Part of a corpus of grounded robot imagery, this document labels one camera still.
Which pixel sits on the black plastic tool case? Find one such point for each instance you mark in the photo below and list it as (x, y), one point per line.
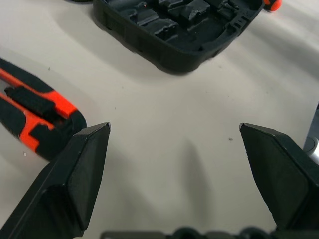
(174, 57)

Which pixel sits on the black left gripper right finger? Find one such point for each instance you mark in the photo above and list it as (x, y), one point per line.
(281, 179)

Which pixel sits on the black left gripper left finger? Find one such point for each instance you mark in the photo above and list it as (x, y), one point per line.
(62, 189)

